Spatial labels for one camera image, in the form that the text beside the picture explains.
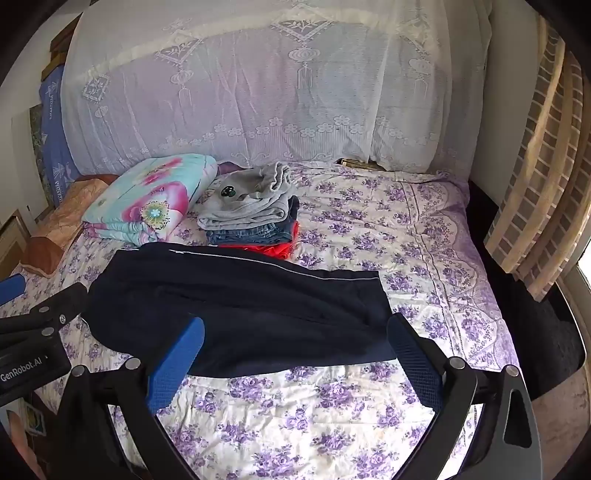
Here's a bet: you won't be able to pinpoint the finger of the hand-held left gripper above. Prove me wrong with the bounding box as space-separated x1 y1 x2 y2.
0 275 26 306
0 282 88 348

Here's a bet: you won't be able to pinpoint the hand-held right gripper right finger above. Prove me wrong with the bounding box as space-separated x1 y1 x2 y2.
387 313 542 480

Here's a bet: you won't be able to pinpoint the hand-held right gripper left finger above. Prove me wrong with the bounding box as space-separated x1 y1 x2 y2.
48 318 205 480

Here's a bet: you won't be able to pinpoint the navy blue pants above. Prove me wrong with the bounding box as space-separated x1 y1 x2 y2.
81 244 398 378

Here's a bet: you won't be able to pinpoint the orange brown pillow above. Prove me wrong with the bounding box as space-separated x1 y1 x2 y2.
21 174 121 278

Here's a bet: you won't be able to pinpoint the purple floral bed sheet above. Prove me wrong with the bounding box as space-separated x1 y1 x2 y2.
0 161 518 480

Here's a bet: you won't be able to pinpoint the folded blue jeans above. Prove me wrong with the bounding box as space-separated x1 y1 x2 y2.
206 220 296 246

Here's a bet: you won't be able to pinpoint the folded red garment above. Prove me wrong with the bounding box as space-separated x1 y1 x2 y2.
217 220 301 261

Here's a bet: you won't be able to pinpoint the folded floral quilt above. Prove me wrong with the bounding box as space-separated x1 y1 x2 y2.
83 154 219 245

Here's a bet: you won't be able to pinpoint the folded grey garment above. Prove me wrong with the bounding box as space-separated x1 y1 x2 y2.
198 161 301 232

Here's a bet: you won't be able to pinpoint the beige checkered curtain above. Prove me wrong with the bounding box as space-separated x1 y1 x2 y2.
482 28 585 303

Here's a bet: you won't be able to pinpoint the white lace cover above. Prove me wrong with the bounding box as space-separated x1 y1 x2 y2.
60 0 492 174

